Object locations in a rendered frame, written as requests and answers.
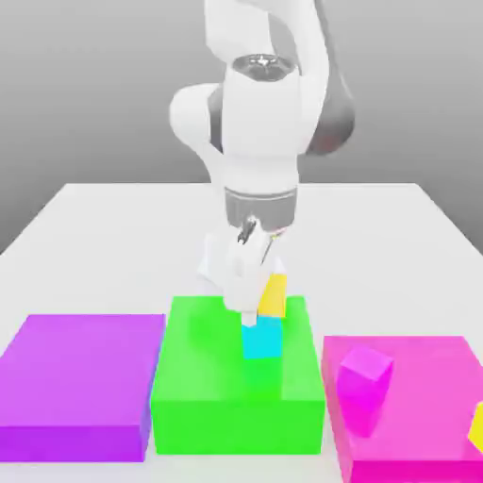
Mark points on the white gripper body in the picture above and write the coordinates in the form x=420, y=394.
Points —
x=243, y=279

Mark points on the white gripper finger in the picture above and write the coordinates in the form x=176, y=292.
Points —
x=249, y=319

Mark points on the small yellow cube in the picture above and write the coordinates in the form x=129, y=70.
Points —
x=274, y=296
x=477, y=428

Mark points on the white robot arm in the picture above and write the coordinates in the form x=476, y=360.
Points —
x=260, y=124

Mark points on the small cyan cube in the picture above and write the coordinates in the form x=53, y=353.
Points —
x=262, y=339

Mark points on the small magenta cube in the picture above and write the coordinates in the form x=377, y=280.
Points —
x=362, y=388

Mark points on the large green box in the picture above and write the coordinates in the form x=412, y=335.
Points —
x=211, y=377

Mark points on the large purple box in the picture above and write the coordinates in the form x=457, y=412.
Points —
x=75, y=377

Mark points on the large pink box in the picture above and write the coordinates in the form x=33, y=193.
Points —
x=426, y=415

